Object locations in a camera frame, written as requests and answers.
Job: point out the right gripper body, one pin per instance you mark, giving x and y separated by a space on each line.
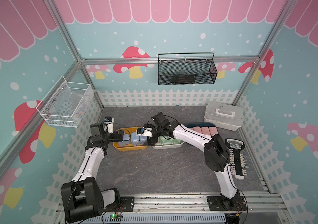
156 132

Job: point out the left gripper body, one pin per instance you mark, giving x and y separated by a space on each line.
112 137

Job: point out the green pencil sharpener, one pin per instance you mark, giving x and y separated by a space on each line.
164 141
176 141

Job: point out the white plastic storage box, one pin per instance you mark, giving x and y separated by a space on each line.
157 146

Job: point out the dark teal storage box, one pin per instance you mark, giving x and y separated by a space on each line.
199 124

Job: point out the blue pencil sharpener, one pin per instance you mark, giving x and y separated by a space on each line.
126 140
143 140
135 139

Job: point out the yellow plastic storage box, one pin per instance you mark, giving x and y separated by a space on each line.
129 147

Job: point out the pink pencil sharpener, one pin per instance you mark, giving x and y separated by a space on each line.
205 130
212 130
216 131
198 129

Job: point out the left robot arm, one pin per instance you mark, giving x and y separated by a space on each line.
82 198

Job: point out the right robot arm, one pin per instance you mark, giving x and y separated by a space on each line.
215 151

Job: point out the translucent plastic lidded case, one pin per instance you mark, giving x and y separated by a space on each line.
224 116

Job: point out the small green circuit board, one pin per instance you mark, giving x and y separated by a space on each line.
116 218

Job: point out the rack of metal bits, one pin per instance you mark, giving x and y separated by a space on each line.
237 159

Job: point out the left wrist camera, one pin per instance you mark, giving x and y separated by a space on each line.
108 124

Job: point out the white wire mesh basket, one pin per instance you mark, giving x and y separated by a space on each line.
66 104

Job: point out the black wire mesh basket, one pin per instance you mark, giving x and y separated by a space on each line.
197 68

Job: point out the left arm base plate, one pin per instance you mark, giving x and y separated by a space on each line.
125 203

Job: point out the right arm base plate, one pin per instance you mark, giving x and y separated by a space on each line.
219 203

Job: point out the grey slotted cable duct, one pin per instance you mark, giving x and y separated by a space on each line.
174 218

